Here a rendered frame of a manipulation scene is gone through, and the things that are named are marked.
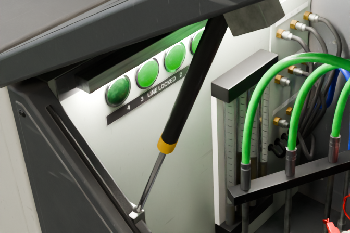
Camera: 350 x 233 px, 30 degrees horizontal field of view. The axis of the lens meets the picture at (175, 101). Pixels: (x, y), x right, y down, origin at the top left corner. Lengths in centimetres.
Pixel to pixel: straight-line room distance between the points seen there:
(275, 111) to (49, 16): 59
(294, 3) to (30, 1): 52
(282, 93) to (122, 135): 44
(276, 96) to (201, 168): 23
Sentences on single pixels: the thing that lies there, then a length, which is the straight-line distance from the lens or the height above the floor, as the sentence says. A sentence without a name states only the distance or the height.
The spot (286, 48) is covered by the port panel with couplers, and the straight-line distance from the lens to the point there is 127.
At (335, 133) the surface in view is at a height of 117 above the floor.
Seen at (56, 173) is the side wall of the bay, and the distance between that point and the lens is 86.
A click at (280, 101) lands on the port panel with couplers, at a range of 133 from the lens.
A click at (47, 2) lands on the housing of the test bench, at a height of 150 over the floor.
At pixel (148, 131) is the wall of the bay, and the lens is 102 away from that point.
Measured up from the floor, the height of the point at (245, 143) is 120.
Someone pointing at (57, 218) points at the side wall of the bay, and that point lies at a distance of 93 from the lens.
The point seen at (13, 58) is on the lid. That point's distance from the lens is 76.
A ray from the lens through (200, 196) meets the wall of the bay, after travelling 123.
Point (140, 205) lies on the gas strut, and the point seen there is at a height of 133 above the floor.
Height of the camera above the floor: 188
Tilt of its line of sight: 34 degrees down
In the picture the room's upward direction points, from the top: 4 degrees counter-clockwise
